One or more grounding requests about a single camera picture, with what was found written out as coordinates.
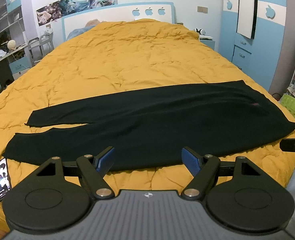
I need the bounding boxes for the black pants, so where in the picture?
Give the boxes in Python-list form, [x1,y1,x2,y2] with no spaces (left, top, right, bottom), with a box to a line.
[3,80,295,171]

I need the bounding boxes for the green plastic basket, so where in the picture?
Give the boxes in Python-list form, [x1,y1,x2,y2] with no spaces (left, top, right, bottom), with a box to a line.
[279,94,295,118]

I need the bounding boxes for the smartphone with lit screen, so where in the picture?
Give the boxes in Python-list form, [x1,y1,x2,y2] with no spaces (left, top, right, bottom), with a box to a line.
[0,158,11,202]

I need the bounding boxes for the blue white wardrobe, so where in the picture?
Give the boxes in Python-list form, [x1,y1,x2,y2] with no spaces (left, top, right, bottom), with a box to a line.
[219,0,286,91]

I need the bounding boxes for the blue bedside table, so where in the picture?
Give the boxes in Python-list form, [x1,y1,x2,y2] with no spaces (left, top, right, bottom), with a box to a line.
[199,36,215,50]

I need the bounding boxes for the grey metal chair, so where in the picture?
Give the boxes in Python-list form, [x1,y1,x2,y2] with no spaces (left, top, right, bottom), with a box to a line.
[28,32,54,66]

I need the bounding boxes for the cluttered desk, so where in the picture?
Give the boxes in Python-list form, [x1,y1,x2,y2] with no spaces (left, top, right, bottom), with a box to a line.
[0,44,31,92]

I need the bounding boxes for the white headphones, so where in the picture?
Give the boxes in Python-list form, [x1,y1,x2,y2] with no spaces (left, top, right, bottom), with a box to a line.
[194,28,206,35]

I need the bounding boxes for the blue pillow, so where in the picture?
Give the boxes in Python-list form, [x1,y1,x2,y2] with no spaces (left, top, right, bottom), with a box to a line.
[66,25,95,40]

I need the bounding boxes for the wardrobe mirror panel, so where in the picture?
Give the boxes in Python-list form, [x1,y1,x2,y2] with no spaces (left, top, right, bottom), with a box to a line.
[237,0,258,39]

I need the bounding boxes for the white blue bed headboard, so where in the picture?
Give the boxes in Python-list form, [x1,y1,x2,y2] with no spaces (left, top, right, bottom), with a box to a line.
[62,2,175,41]

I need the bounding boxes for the beige wall switch plate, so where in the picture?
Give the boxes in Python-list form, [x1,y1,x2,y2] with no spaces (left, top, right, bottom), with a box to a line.
[197,6,208,14]

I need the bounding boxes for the anime wall posters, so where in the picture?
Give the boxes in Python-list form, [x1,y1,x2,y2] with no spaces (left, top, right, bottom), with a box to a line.
[36,0,118,26]

